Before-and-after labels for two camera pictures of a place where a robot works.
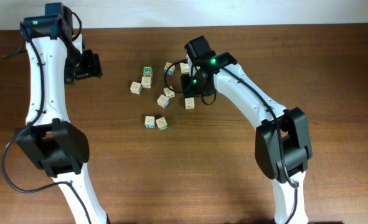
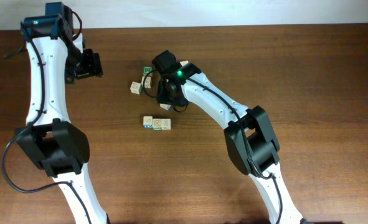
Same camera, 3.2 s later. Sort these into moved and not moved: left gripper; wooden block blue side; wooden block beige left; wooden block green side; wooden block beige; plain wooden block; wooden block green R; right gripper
Moved: plain wooden block; wooden block green side; right gripper
Not moved: wooden block beige; left gripper; wooden block beige left; wooden block green R; wooden block blue side
